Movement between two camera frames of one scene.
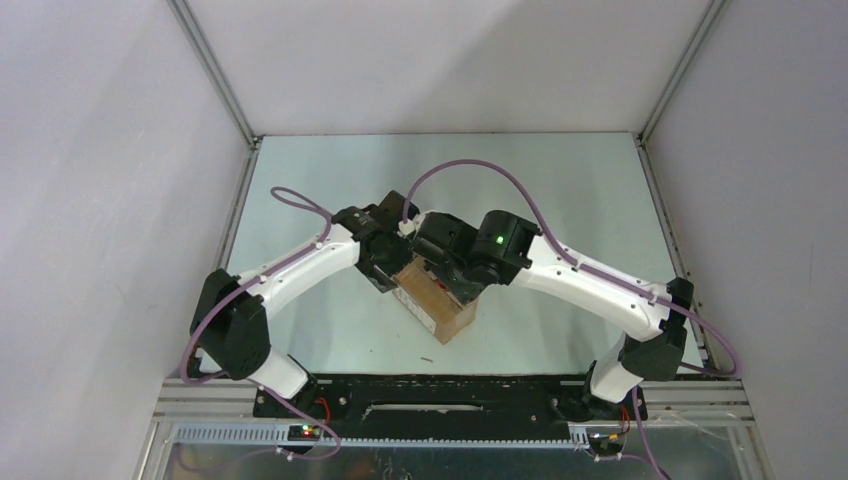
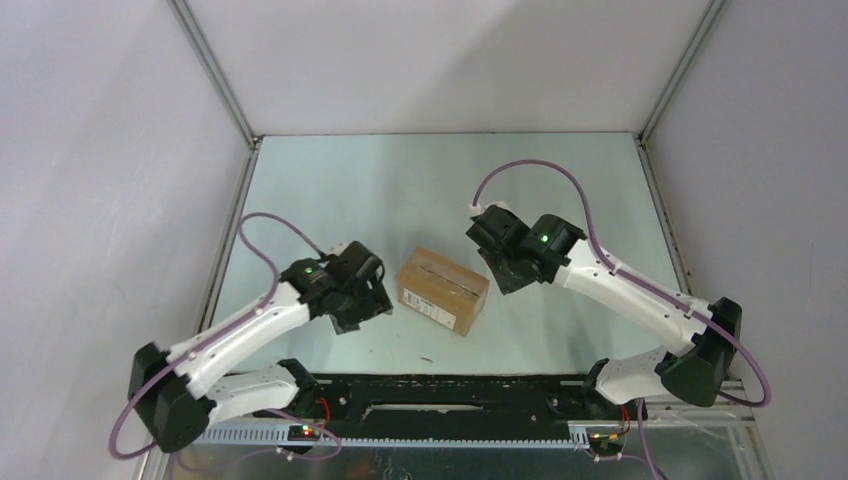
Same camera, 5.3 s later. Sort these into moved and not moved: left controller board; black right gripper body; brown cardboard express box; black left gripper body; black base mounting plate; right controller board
Moved: brown cardboard express box; black right gripper body; black left gripper body
Not moved: right controller board; black base mounting plate; left controller board
